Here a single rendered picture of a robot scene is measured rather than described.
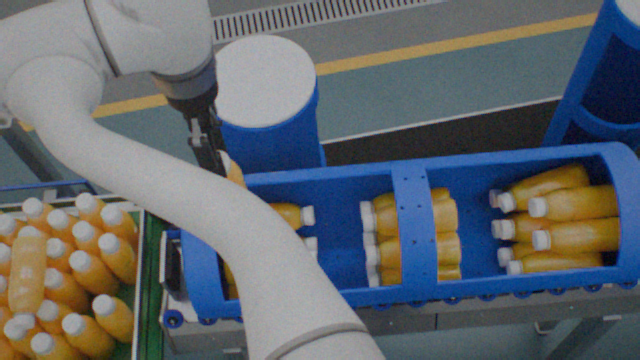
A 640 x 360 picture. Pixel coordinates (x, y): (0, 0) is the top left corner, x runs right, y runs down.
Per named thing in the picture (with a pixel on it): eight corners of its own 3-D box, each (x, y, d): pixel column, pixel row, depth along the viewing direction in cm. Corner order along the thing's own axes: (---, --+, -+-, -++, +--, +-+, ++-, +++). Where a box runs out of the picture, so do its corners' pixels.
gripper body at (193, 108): (214, 98, 89) (226, 136, 97) (214, 48, 93) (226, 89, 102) (157, 103, 90) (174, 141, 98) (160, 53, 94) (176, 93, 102)
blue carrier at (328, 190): (623, 304, 142) (673, 239, 118) (208, 339, 144) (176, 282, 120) (585, 189, 158) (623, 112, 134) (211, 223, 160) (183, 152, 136)
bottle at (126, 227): (149, 231, 164) (128, 200, 149) (147, 257, 161) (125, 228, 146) (122, 233, 164) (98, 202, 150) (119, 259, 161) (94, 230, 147)
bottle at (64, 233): (81, 233, 165) (54, 202, 150) (104, 242, 163) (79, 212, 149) (66, 257, 162) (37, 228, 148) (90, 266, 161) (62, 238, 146)
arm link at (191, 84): (213, 17, 89) (221, 47, 94) (143, 24, 89) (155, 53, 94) (212, 73, 84) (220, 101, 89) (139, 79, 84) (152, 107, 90)
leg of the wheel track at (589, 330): (562, 375, 229) (624, 320, 174) (544, 376, 229) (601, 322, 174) (558, 358, 232) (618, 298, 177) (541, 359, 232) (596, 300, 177)
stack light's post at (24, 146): (144, 288, 253) (10, 127, 157) (134, 289, 253) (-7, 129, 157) (145, 278, 255) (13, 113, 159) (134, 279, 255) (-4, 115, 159)
